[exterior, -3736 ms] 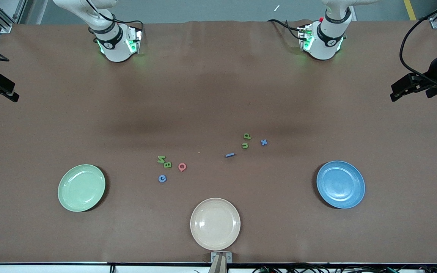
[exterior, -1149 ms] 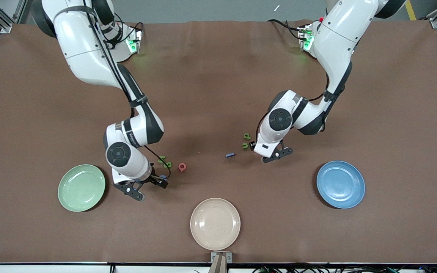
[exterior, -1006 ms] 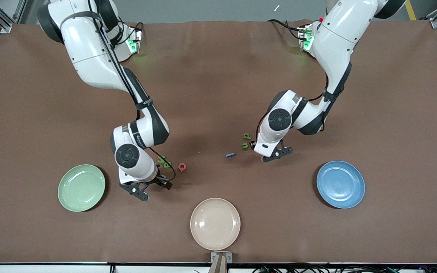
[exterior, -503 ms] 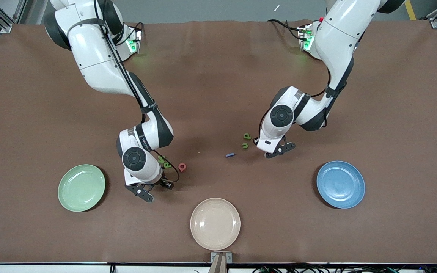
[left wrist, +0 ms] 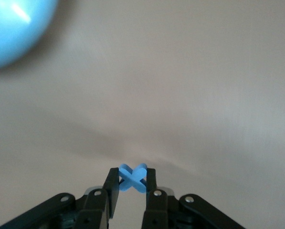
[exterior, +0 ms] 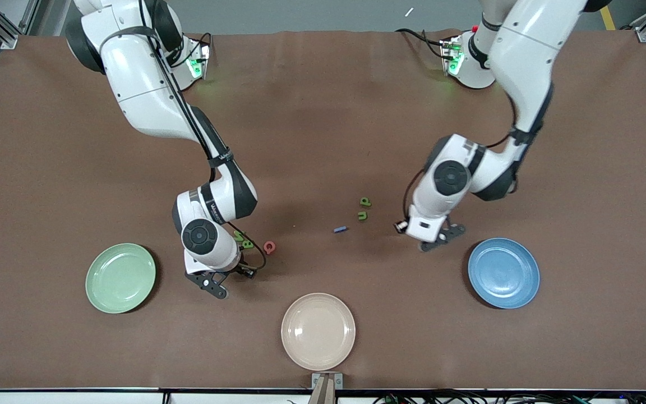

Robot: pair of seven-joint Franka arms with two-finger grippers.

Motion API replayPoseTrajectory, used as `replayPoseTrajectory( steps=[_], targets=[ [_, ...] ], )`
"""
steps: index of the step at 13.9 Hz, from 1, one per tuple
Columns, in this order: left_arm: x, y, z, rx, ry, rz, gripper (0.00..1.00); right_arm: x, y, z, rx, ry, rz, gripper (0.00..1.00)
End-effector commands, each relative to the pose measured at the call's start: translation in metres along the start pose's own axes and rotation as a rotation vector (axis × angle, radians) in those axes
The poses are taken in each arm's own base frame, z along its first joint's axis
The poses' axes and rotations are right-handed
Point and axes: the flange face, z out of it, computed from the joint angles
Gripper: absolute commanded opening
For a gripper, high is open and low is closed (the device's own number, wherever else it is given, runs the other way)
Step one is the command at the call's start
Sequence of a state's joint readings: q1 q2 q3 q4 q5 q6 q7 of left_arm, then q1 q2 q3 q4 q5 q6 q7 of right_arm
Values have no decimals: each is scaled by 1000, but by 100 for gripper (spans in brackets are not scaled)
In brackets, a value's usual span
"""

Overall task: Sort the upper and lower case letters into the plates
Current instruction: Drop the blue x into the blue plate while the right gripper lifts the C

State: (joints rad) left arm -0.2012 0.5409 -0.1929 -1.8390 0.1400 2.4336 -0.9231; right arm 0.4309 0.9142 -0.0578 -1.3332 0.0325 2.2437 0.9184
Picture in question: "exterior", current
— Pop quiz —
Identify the blue plate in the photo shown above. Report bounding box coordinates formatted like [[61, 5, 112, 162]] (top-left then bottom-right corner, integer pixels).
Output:
[[467, 237, 541, 310]]

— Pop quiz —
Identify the green plate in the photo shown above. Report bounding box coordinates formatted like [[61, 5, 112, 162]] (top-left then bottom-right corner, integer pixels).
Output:
[[85, 242, 157, 314]]

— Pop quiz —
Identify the beige plate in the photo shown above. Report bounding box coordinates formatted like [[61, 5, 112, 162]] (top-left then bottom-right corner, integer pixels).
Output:
[[281, 292, 356, 371]]

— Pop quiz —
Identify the brown table cover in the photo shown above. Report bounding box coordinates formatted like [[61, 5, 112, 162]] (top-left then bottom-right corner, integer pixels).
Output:
[[0, 29, 646, 391]]

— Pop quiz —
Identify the yellow floor tape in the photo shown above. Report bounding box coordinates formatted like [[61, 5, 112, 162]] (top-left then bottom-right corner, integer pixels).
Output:
[[597, 0, 618, 31]]

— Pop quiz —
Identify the grey metal bracket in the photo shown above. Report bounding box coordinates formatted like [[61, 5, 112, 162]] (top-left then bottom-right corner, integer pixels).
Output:
[[311, 372, 344, 390]]

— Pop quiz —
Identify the beige camera pole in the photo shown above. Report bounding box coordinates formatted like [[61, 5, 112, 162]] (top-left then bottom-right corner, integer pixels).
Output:
[[307, 376, 336, 404]]

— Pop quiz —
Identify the white table edge rail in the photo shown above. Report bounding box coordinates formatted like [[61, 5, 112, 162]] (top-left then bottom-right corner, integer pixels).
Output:
[[0, 388, 646, 404]]

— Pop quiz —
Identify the black left base cable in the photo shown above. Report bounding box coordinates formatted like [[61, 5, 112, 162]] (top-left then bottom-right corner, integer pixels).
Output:
[[395, 28, 448, 58]]

